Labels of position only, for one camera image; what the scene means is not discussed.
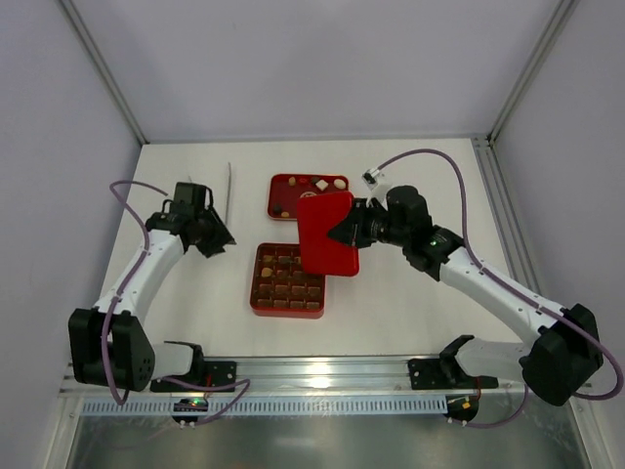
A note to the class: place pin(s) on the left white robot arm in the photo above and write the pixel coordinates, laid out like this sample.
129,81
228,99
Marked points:
108,344

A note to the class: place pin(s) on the red box lid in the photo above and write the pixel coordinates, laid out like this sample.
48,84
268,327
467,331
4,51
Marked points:
321,255

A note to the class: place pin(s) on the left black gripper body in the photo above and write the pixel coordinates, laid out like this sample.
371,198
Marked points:
213,234

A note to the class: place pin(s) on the white cube chocolate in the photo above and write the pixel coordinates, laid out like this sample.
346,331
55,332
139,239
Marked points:
321,185

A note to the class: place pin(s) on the aluminium front rail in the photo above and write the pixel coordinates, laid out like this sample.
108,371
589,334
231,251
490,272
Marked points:
364,373

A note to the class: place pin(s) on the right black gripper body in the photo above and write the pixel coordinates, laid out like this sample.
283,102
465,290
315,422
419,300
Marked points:
358,225

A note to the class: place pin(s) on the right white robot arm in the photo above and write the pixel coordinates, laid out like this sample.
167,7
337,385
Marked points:
559,348

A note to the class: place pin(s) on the red square chocolate box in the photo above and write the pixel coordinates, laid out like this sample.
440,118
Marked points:
289,292

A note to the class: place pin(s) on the slotted cable duct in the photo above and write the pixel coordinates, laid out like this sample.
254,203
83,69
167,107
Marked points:
257,405

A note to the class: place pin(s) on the red chocolate tray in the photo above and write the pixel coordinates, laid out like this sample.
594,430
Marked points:
288,188

